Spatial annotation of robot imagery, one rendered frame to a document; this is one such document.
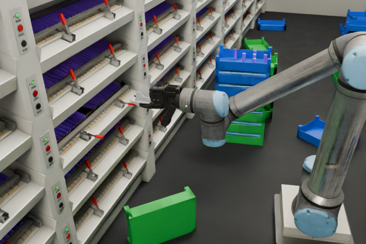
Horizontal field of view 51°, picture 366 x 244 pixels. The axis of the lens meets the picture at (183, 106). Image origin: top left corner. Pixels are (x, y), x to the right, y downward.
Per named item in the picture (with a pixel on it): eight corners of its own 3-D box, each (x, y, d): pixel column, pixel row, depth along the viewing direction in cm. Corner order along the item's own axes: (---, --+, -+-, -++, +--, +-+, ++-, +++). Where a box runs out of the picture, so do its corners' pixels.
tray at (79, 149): (139, 100, 182) (143, 83, 177) (61, 178, 133) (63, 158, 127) (102, 84, 185) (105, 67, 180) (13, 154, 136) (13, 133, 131)
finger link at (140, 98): (128, 89, 147) (151, 89, 145) (130, 102, 150) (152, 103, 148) (125, 92, 145) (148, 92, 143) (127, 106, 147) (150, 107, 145)
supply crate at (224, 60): (270, 59, 227) (271, 46, 223) (269, 73, 210) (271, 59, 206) (219, 56, 233) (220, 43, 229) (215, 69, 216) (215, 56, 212)
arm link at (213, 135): (230, 135, 151) (229, 108, 145) (222, 152, 142) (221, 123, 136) (207, 132, 155) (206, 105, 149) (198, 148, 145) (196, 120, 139)
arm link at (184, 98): (198, 106, 147) (190, 118, 139) (187, 104, 149) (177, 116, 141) (197, 84, 143) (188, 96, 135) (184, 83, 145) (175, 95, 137)
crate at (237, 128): (264, 117, 246) (266, 107, 243) (263, 134, 229) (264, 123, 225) (218, 114, 252) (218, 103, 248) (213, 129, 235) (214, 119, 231)
